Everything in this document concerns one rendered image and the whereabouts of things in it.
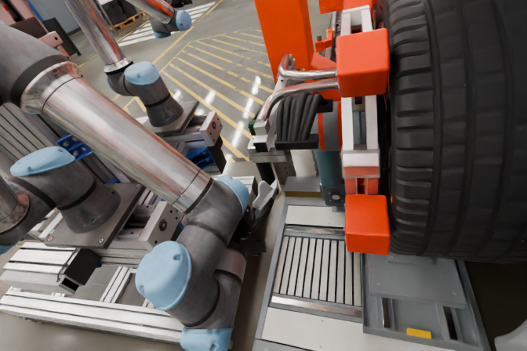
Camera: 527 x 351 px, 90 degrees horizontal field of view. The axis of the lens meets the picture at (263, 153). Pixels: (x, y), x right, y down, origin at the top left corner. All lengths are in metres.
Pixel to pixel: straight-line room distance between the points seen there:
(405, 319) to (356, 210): 0.76
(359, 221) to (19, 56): 0.56
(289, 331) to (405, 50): 1.12
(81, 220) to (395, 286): 1.06
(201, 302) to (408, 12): 0.54
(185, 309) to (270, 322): 0.93
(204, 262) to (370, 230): 0.28
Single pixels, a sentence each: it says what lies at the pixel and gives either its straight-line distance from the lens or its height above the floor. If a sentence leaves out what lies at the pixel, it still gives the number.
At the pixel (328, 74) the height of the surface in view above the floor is 1.00.
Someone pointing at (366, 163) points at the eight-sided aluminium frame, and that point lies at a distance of 0.50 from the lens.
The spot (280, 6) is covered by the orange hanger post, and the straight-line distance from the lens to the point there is 1.05.
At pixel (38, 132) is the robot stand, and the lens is 1.03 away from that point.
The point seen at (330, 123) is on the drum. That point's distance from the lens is 0.71.
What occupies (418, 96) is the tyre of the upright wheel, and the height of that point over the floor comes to 1.08.
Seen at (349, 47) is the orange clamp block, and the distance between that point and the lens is 0.46.
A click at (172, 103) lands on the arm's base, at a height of 0.88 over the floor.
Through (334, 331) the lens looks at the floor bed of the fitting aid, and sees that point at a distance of 1.29.
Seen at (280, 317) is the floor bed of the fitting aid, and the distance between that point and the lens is 1.33.
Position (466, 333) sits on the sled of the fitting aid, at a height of 0.15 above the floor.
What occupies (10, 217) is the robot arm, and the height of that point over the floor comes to 1.01.
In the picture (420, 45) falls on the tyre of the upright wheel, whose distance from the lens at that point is 0.49.
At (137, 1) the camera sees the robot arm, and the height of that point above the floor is 1.24.
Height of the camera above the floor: 1.32
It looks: 39 degrees down
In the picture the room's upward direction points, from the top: 19 degrees counter-clockwise
